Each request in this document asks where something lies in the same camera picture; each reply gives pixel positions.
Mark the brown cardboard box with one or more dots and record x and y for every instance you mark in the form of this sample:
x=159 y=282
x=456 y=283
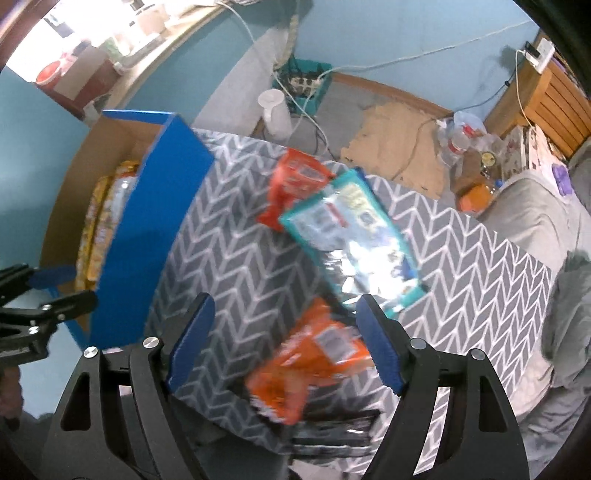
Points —
x=85 y=78

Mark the long yellow snack packet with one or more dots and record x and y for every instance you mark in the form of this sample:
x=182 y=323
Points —
x=94 y=226

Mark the blue cardboard box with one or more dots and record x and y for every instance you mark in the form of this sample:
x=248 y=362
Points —
x=152 y=207

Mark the grey chevron tablecloth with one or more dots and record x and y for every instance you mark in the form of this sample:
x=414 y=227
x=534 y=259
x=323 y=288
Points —
x=240 y=240

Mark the person's left forearm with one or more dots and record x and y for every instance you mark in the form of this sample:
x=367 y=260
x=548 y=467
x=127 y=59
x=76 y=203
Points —
x=9 y=397

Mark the teal plastic crate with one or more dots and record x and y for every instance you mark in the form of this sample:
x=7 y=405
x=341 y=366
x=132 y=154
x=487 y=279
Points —
x=318 y=99

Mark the white socket block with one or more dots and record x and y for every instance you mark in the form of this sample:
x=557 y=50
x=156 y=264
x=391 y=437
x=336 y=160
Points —
x=541 y=54

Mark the teal snack packet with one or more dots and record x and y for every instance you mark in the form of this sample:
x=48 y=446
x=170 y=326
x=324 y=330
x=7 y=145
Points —
x=341 y=221

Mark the cardboard sheet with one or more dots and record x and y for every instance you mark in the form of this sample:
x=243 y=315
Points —
x=392 y=143

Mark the red snack packet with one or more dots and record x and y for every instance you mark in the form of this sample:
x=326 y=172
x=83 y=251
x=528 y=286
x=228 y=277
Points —
x=295 y=180

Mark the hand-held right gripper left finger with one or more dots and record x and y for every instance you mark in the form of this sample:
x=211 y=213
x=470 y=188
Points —
x=189 y=341

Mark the wooden headboard shelf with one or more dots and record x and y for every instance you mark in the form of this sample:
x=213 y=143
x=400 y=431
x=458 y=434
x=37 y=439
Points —
x=549 y=106

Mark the wooden windowsill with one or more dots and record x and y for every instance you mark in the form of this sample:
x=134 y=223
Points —
x=152 y=64

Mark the black white-print snack packet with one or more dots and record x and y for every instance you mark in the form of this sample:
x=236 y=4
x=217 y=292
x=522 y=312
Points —
x=332 y=431

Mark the purple pouch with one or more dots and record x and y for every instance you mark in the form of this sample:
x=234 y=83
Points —
x=562 y=179

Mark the yellow lidded jar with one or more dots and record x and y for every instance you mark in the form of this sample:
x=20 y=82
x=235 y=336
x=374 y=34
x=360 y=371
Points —
x=490 y=164

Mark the printed pink pillow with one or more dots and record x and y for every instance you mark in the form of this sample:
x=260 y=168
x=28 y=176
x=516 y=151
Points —
x=526 y=152

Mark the orange soda bottle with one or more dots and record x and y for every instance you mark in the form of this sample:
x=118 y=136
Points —
x=475 y=201

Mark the bed with grey sheet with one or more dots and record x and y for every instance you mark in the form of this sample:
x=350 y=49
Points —
x=531 y=221

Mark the grey blanket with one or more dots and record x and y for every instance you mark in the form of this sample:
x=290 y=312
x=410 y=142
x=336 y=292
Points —
x=570 y=323

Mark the beige power strip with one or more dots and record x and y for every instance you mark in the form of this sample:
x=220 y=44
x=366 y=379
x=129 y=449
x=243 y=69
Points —
x=304 y=82

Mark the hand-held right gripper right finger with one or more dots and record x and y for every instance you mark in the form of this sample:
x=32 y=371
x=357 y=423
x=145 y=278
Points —
x=381 y=341

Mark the short yellow chips packet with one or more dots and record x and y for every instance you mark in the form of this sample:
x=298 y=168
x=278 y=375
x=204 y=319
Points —
x=123 y=184

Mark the white plastic pitcher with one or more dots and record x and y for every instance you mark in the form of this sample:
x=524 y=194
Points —
x=274 y=113

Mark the large orange snack packet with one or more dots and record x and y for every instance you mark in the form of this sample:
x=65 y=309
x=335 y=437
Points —
x=300 y=369

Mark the clear plastic bottle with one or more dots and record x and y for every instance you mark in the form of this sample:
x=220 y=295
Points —
x=459 y=138

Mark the red lidded container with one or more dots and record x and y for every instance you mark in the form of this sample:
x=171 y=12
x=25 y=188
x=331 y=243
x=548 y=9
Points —
x=48 y=73

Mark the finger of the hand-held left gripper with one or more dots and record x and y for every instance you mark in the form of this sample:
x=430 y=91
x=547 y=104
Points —
x=51 y=277
x=69 y=304

